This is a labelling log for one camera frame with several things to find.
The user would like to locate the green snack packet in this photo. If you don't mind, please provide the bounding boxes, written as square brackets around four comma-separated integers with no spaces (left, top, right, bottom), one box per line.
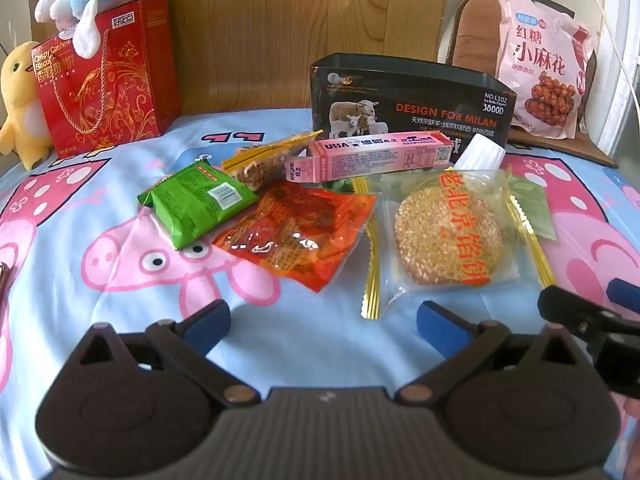
[138,159,261,251]

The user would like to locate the white ribbed jelly cup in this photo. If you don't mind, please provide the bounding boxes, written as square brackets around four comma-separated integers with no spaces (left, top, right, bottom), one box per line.
[455,134,506,170]

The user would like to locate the yellow plush chick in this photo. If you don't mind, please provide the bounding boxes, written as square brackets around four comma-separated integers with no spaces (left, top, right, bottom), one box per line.
[0,41,53,171]

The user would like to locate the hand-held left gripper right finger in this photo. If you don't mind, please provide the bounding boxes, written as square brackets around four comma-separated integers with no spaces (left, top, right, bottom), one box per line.
[397,301,598,406]

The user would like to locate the cartoon pig printed bedsheet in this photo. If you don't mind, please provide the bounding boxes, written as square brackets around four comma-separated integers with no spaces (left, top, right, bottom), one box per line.
[0,107,640,480]

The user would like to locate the black tin box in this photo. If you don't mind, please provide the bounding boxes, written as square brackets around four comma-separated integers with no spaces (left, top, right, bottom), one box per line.
[309,53,516,167]

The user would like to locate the long pink candy box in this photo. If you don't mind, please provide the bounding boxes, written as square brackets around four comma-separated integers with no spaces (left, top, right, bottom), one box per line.
[284,130,473,183]

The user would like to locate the red gift bag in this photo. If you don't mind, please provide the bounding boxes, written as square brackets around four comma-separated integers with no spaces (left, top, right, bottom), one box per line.
[31,0,182,157]

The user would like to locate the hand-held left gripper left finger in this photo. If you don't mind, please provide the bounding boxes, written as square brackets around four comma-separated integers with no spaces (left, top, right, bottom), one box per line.
[65,299,262,408]

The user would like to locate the clear yellow-edged snack packet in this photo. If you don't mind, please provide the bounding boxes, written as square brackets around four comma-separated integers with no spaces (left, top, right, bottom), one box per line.
[221,130,325,193]

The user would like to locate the pink snack bag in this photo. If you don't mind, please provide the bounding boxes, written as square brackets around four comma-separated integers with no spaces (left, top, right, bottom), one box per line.
[495,0,598,140]

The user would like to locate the wooden headboard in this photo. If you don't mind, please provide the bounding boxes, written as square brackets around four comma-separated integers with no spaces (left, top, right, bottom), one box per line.
[27,0,451,116]

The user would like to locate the red-orange snack packet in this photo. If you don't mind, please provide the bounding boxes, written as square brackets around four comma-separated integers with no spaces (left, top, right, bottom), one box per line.
[212,180,377,293]

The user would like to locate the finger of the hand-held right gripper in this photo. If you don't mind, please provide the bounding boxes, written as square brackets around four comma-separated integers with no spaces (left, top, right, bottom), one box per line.
[537,285,640,398]
[606,279,640,312]

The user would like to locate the brown cushioned chair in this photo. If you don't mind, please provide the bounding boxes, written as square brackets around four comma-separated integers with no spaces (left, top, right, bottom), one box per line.
[437,0,618,168]

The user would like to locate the sesame cake packet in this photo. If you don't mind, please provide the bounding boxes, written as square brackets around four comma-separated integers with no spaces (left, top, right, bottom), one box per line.
[361,167,557,321]

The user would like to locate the light green leaf-print packet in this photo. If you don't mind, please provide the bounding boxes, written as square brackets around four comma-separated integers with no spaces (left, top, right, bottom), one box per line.
[505,172,557,241]
[330,176,401,196]

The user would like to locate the white framed glass door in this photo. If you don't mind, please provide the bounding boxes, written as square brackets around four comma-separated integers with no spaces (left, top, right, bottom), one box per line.
[597,0,640,166]

